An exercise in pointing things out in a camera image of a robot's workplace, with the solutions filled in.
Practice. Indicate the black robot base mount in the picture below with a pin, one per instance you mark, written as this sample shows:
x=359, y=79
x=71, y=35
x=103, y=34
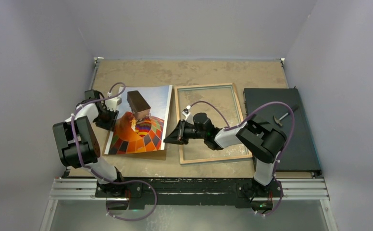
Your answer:
x=237, y=192

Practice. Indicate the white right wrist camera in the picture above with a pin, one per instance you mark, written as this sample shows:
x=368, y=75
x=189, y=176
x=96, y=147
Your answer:
x=186, y=112

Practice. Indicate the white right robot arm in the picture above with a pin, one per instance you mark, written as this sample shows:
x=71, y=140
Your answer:
x=263, y=139

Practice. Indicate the aluminium front rail frame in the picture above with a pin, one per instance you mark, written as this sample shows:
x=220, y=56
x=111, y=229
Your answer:
x=305, y=206

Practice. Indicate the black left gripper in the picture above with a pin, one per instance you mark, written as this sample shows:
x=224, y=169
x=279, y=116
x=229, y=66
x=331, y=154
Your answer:
x=109, y=125

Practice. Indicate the hot air balloon photo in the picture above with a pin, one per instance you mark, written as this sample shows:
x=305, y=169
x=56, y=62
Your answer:
x=143, y=115

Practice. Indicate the brown cardboard backing board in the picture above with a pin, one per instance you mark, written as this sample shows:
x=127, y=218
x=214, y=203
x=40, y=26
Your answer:
x=134, y=149

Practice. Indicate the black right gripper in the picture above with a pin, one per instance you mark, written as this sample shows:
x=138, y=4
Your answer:
x=179, y=136

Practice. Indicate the small black hammer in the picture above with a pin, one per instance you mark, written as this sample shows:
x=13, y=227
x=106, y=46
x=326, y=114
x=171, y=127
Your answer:
x=278, y=120

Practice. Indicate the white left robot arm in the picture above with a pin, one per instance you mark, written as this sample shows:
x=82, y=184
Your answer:
x=76, y=142

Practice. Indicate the blue wooden picture frame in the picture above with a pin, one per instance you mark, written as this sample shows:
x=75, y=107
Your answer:
x=204, y=111

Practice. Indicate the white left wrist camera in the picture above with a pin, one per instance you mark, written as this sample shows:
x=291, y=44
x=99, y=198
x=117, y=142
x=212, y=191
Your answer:
x=112, y=103

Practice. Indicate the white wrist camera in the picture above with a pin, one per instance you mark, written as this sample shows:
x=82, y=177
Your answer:
x=186, y=112
x=112, y=103

